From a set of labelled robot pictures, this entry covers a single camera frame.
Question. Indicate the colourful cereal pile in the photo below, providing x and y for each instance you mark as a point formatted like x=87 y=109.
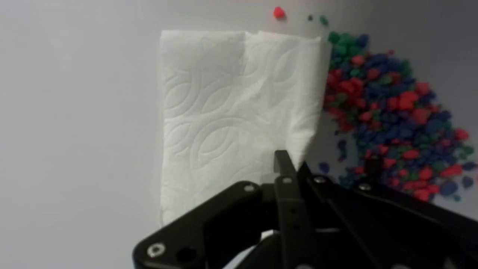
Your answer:
x=397 y=113

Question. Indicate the red cereal piece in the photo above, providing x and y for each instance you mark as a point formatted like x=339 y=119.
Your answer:
x=278 y=12

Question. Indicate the white embossed paper napkin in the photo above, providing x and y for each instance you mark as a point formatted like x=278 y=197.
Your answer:
x=224 y=109

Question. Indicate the green cereal piece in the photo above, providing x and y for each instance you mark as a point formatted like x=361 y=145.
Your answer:
x=323 y=19

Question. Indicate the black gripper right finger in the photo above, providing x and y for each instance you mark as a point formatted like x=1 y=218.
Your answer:
x=388 y=233

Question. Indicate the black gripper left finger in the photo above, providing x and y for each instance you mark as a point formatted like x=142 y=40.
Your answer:
x=224 y=224

